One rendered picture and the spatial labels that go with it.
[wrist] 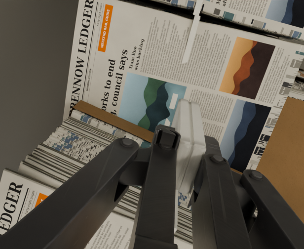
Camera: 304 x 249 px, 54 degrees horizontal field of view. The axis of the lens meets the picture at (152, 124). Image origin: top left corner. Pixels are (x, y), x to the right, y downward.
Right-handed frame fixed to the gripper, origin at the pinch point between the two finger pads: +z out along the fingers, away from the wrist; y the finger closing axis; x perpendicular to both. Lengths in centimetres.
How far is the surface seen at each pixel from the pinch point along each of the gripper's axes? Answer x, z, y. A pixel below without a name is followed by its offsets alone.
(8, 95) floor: -54, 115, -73
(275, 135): -18, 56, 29
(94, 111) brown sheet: -12.9, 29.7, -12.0
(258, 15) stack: 8.1, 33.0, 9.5
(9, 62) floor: -38, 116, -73
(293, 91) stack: -6, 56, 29
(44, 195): -14.7, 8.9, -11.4
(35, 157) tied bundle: -12.6, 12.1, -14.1
